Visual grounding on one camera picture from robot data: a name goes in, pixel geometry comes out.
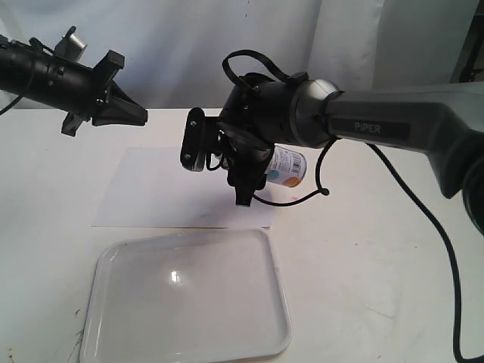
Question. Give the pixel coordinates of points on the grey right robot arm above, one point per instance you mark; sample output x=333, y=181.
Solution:
x=443, y=122

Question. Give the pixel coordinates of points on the spray can with coloured dots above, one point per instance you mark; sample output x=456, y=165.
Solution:
x=287, y=167

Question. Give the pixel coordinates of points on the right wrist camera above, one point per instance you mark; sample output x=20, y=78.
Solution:
x=201, y=138

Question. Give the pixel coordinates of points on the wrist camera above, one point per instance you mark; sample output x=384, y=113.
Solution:
x=201, y=138
x=70, y=47

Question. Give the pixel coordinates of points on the white plastic tray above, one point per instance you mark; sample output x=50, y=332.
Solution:
x=202, y=296

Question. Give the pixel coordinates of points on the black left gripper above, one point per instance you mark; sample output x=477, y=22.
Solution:
x=87, y=93

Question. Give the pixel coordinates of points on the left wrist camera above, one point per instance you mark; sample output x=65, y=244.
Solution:
x=70, y=47

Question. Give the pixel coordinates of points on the white backdrop curtain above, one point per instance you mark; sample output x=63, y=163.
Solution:
x=174, y=49

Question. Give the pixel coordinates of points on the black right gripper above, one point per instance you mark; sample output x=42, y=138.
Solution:
x=256, y=116

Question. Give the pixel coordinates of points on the black metal stand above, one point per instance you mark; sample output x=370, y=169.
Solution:
x=469, y=67

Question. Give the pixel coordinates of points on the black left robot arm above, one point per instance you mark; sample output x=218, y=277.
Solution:
x=18, y=67

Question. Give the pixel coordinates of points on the white paper sheet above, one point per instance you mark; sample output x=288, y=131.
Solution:
x=151, y=189

